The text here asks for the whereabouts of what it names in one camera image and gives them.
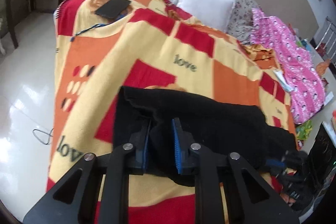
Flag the black pants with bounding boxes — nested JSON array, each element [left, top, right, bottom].
[[113, 86, 296, 186]]

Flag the right hand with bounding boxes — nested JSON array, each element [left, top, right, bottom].
[[280, 193, 296, 206]]

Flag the white face mask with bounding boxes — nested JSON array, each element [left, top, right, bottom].
[[273, 69, 294, 93]]

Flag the pink penguin blanket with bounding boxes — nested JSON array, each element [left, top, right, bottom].
[[250, 8, 326, 124]]

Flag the red orange yellow blanket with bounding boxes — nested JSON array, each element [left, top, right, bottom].
[[48, 0, 295, 223]]

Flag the black phone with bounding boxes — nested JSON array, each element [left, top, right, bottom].
[[95, 0, 131, 19]]

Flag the white pillow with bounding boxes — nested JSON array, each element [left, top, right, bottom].
[[177, 0, 235, 32]]

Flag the wire on floor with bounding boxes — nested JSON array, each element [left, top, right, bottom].
[[32, 127, 55, 146]]

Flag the blue lanyard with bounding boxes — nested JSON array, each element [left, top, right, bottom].
[[69, 12, 129, 43]]

